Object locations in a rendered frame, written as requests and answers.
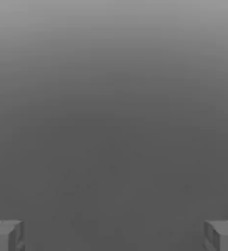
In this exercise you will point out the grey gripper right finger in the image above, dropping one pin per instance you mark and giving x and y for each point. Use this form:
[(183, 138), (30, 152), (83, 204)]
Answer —
[(223, 235)]

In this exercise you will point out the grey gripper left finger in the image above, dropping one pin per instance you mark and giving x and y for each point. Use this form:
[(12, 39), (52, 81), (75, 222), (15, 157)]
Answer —
[(4, 235)]

